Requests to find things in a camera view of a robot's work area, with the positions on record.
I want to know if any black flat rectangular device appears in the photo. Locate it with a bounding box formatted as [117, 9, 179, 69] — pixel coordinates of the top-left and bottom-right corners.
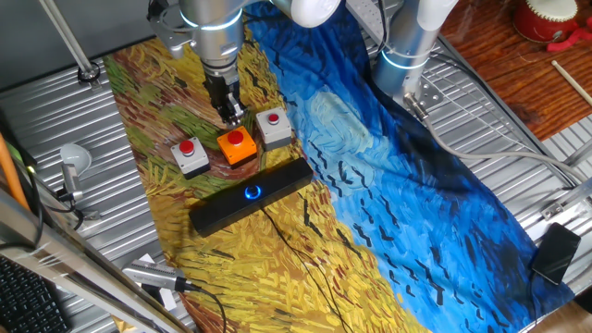
[530, 222, 583, 287]

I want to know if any grey box small red button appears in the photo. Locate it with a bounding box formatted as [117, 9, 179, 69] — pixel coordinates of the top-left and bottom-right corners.
[254, 106, 293, 153]

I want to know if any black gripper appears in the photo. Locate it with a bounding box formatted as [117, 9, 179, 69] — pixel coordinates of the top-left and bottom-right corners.
[203, 71, 248, 129]

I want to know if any aluminium frame beam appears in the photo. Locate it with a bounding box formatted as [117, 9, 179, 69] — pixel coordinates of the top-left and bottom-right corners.
[0, 187, 193, 333]

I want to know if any white paper card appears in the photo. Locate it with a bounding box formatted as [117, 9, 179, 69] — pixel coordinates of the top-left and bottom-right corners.
[138, 253, 179, 312]

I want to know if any black speaker bar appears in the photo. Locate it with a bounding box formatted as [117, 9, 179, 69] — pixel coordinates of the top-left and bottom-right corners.
[188, 156, 315, 238]

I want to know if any wooden drumstick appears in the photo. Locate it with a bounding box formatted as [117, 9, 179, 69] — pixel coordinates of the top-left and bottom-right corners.
[550, 59, 592, 108]

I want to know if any red drum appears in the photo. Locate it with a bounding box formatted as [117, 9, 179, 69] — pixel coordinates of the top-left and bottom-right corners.
[512, 0, 579, 45]

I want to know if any painted blue yellow tablecloth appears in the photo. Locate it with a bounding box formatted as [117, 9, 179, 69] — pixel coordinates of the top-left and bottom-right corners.
[102, 0, 577, 333]

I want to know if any thin black speaker cable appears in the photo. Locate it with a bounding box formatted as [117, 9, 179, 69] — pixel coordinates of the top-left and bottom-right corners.
[260, 206, 344, 333]

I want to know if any grey box large red button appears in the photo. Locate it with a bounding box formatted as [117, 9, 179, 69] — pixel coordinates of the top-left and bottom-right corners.
[169, 136, 212, 180]

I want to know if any black camera cable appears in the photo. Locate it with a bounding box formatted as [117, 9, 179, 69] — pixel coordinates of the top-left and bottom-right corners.
[182, 281, 228, 333]

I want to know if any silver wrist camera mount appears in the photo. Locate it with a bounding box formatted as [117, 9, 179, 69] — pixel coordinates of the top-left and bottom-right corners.
[146, 0, 193, 60]

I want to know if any black hanging cable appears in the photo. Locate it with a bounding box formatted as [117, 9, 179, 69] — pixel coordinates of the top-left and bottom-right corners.
[0, 168, 45, 253]

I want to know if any thick grey robot base cable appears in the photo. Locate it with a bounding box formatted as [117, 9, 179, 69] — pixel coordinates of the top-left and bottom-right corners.
[402, 92, 592, 186]

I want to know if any aluminium frame rail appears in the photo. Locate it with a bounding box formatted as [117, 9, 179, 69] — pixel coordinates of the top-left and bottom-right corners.
[539, 178, 592, 222]

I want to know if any black keyboard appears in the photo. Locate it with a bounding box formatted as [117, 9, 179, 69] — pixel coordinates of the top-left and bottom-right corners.
[0, 256, 71, 333]

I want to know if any orange box red mushroom button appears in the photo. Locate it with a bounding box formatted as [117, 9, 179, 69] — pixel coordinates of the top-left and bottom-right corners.
[216, 125, 258, 168]

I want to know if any red tassel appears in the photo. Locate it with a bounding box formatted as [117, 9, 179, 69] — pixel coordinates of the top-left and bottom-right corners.
[546, 28, 592, 53]

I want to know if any orange pole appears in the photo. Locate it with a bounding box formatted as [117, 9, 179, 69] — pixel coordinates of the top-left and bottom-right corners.
[0, 132, 30, 212]

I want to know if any metal pole with round base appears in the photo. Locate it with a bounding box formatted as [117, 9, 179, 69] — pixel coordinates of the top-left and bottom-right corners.
[38, 0, 102, 87]

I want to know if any silver depth camera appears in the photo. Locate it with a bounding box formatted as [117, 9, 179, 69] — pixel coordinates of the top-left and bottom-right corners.
[59, 162, 85, 204]
[121, 258, 187, 293]

